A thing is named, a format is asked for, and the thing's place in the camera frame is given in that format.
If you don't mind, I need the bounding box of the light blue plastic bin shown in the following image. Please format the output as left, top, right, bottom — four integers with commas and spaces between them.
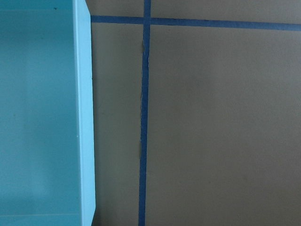
0, 0, 95, 226

